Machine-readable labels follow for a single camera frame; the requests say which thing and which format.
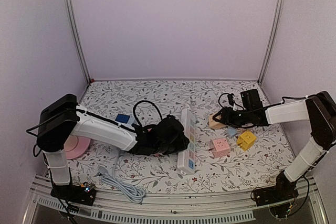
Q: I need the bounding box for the grey coiled power cable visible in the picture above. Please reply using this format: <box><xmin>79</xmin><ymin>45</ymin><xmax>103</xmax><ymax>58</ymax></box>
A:
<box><xmin>97</xmin><ymin>155</ymin><xmax>146</xmax><ymax>204</ymax></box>

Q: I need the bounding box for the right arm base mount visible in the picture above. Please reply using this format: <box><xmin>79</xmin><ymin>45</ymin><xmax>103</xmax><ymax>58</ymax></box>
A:
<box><xmin>250</xmin><ymin>170</ymin><xmax>299</xmax><ymax>206</ymax></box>

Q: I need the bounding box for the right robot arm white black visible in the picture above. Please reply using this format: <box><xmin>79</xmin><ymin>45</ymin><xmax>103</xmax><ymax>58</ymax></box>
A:
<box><xmin>212</xmin><ymin>89</ymin><xmax>335</xmax><ymax>201</ymax></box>

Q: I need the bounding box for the pink saucer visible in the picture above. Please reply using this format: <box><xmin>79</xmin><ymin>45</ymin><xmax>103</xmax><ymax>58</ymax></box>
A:
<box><xmin>64</xmin><ymin>135</ymin><xmax>91</xmax><ymax>160</ymax></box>

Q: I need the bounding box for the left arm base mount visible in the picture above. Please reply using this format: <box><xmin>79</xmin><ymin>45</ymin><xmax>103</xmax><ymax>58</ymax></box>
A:
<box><xmin>51</xmin><ymin>181</ymin><xmax>97</xmax><ymax>206</ymax></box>

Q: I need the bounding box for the aluminium frame post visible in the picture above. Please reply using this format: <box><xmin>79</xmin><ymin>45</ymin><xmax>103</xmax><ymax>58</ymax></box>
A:
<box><xmin>64</xmin><ymin>0</ymin><xmax>91</xmax><ymax>84</ymax></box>
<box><xmin>257</xmin><ymin>0</ymin><xmax>285</xmax><ymax>86</ymax></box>

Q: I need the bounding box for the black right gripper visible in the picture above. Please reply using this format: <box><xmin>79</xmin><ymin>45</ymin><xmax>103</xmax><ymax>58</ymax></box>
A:
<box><xmin>214</xmin><ymin>106</ymin><xmax>253</xmax><ymax>129</ymax></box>

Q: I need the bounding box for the white power strip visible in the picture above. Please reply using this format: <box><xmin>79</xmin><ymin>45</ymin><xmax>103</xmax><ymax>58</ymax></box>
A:
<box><xmin>177</xmin><ymin>105</ymin><xmax>196</xmax><ymax>175</ymax></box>

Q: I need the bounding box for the front aluminium rail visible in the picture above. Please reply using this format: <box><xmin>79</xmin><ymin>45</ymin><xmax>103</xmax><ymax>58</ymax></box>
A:
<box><xmin>22</xmin><ymin>176</ymin><xmax>330</xmax><ymax>223</ymax></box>

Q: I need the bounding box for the grey-blue power strip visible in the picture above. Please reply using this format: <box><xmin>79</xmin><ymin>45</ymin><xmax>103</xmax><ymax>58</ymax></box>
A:
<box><xmin>115</xmin><ymin>118</ymin><xmax>139</xmax><ymax>158</ymax></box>

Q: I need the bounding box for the floral patterned table mat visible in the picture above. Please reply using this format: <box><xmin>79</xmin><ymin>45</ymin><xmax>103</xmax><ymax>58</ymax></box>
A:
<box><xmin>68</xmin><ymin>80</ymin><xmax>294</xmax><ymax>194</ymax></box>

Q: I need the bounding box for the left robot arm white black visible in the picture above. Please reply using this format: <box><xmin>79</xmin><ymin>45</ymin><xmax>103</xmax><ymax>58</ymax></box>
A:
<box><xmin>26</xmin><ymin>94</ymin><xmax>190</xmax><ymax>200</ymax></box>

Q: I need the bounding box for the left aluminium frame post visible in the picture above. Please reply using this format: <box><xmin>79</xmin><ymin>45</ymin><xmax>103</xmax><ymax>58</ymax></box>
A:
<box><xmin>64</xmin><ymin>0</ymin><xmax>91</xmax><ymax>84</ymax></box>

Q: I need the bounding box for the light blue small adapter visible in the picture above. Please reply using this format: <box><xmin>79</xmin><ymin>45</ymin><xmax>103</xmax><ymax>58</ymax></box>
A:
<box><xmin>226</xmin><ymin>127</ymin><xmax>238</xmax><ymax>138</ymax></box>

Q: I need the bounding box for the dark blue cube socket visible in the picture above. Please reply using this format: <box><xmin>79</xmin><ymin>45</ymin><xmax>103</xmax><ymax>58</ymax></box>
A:
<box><xmin>115</xmin><ymin>113</ymin><xmax>131</xmax><ymax>124</ymax></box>

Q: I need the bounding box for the yellow cube socket plug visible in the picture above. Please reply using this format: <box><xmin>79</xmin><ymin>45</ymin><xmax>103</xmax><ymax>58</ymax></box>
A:
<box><xmin>236</xmin><ymin>131</ymin><xmax>257</xmax><ymax>151</ymax></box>

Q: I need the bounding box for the beige cube socket plug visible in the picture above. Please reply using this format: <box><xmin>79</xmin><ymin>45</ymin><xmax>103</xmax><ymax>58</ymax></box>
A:
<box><xmin>208</xmin><ymin>113</ymin><xmax>225</xmax><ymax>130</ymax></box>

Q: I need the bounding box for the pink cube socket plug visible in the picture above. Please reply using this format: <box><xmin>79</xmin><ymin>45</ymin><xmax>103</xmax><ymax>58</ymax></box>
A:
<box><xmin>209</xmin><ymin>138</ymin><xmax>230</xmax><ymax>158</ymax></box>

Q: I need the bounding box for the right aluminium frame post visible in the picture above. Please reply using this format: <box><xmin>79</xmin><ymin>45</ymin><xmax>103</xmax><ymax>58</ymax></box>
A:
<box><xmin>257</xmin><ymin>0</ymin><xmax>285</xmax><ymax>86</ymax></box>

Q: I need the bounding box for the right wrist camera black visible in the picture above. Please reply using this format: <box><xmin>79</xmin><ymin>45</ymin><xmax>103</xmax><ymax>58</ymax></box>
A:
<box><xmin>227</xmin><ymin>93</ymin><xmax>237</xmax><ymax>111</ymax></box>

